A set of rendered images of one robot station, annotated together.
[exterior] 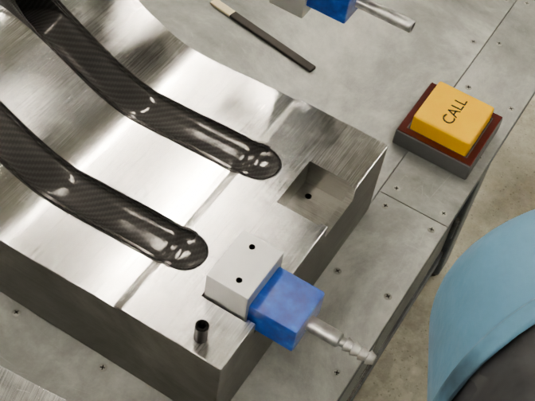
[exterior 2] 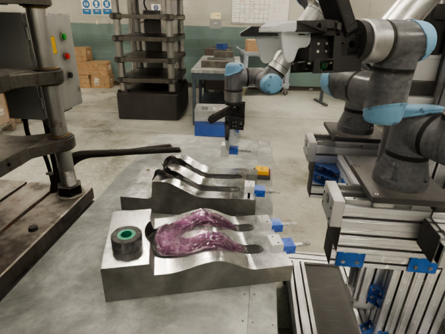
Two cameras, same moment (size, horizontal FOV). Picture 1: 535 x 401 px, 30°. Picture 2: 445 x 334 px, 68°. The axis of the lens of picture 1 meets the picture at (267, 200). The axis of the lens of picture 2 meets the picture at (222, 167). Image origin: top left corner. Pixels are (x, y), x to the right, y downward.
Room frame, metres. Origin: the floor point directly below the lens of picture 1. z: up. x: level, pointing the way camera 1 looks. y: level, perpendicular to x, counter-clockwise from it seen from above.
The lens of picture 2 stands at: (-0.58, 0.42, 1.47)
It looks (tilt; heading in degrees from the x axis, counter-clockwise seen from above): 25 degrees down; 343
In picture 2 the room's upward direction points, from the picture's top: 1 degrees clockwise
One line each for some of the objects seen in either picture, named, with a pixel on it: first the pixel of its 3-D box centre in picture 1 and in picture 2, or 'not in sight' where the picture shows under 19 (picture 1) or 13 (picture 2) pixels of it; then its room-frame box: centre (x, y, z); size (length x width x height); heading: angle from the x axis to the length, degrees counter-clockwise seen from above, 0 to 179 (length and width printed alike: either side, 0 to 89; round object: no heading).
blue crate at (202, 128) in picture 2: not in sight; (216, 124); (3.63, -0.79, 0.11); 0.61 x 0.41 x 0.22; 71
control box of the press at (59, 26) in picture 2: not in sight; (63, 177); (1.03, 0.75, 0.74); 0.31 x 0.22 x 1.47; 156
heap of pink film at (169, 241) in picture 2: not in sight; (198, 230); (0.20, 0.25, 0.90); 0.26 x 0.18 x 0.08; 84
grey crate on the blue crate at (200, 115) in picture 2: not in sight; (217, 112); (3.62, -0.79, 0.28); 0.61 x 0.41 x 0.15; 71
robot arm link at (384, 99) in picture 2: not in sight; (380, 93); (-0.03, -0.08, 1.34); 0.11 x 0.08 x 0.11; 3
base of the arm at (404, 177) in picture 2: not in sight; (402, 166); (0.10, -0.34, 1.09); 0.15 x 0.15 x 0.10
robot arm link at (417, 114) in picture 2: not in sight; (416, 128); (0.09, -0.34, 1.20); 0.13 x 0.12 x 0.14; 3
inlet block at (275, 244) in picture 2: not in sight; (289, 245); (0.12, -0.01, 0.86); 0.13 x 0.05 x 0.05; 84
